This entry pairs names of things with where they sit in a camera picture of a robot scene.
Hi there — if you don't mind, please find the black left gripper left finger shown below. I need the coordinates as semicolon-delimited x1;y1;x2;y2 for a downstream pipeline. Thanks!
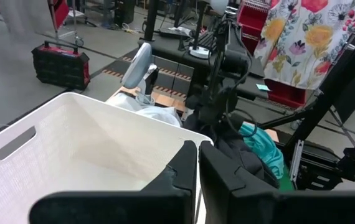
29;140;197;224

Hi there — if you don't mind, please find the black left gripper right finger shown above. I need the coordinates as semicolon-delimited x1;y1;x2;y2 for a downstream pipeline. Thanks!
198;140;355;224

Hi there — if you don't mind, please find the black garment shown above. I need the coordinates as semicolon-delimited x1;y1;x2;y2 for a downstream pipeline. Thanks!
183;114;280;189

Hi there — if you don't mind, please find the white garment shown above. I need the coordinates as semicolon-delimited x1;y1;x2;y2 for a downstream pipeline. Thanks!
107;92;183;128

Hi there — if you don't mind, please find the teal garment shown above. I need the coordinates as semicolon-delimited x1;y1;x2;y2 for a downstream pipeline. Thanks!
239;122;286;180

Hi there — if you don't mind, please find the green table mat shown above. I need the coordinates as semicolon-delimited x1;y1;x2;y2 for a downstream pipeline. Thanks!
278;167;295;191

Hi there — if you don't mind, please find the white round power hub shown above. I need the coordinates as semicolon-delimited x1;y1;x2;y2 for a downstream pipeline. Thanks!
189;45;211;59

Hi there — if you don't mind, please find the black keyboard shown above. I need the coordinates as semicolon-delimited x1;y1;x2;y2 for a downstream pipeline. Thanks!
197;30;218;51

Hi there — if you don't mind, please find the red storage bin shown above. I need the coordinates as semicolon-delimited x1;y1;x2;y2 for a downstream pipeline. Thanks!
236;0;273;55
263;78;314;109

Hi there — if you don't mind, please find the round white disc lamp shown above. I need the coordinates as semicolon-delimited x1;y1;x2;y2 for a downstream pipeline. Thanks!
120;42;153;90

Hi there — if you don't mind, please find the white perforated plastic basket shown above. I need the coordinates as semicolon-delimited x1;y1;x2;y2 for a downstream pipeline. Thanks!
0;91;213;224

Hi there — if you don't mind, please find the floral print cloth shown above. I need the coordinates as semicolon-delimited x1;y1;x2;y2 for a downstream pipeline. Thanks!
253;0;355;91

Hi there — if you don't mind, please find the red and black toolbox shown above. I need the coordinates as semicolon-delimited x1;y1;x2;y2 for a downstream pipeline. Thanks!
31;40;91;91

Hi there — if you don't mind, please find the metal wheeled cart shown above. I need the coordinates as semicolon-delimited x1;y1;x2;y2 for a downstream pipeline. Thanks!
48;0;87;48

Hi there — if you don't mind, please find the silver frame bracket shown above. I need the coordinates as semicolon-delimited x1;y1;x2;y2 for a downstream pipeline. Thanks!
290;139;305;182

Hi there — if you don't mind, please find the white coiled cable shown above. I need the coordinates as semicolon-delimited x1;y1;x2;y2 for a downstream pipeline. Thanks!
135;91;156;106

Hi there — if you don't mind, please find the black metal rig frame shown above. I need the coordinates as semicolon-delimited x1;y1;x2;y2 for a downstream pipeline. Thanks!
260;9;355;191

